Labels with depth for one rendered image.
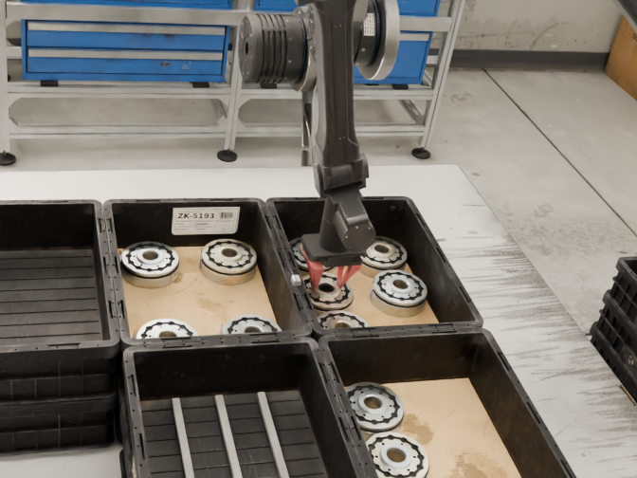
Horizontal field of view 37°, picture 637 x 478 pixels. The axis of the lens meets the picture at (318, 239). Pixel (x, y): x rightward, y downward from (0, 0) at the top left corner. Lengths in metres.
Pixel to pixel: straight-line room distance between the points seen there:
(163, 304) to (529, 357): 0.74
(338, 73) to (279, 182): 0.93
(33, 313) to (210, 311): 0.30
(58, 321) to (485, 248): 1.03
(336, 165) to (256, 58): 0.97
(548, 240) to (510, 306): 1.65
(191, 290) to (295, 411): 0.33
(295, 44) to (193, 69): 1.15
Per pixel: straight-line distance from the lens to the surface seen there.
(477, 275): 2.15
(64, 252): 1.82
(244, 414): 1.52
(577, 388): 1.95
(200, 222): 1.82
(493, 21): 4.95
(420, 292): 1.78
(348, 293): 1.74
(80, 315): 1.68
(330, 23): 1.37
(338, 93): 1.45
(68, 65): 3.54
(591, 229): 3.88
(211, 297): 1.73
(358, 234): 1.55
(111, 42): 3.51
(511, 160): 4.20
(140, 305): 1.70
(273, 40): 2.48
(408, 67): 3.84
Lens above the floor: 1.90
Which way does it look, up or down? 34 degrees down
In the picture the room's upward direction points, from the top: 10 degrees clockwise
